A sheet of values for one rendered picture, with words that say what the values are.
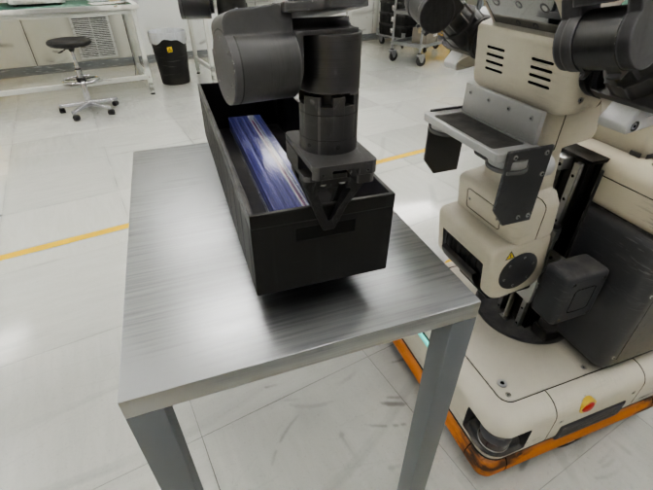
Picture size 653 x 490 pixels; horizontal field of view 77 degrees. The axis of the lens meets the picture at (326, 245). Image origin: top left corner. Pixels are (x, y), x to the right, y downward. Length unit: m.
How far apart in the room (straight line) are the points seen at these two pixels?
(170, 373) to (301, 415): 0.92
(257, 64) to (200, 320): 0.33
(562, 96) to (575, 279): 0.41
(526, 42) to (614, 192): 0.42
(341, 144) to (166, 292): 0.33
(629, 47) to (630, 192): 0.50
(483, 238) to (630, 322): 0.40
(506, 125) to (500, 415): 0.67
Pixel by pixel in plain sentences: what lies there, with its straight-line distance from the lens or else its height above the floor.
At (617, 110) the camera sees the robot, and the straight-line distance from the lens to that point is 0.80.
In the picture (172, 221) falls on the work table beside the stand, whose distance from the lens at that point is 0.76.
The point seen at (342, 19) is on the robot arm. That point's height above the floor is 1.13.
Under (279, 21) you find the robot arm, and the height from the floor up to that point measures 1.13.
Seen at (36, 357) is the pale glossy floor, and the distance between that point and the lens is 1.84.
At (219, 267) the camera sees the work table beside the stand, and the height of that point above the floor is 0.80.
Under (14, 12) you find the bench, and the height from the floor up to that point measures 0.79.
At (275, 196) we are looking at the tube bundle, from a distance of 0.61.
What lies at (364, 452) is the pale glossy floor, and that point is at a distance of 1.33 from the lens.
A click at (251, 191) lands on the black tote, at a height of 0.85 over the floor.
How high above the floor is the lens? 1.18
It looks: 36 degrees down
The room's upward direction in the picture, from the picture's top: straight up
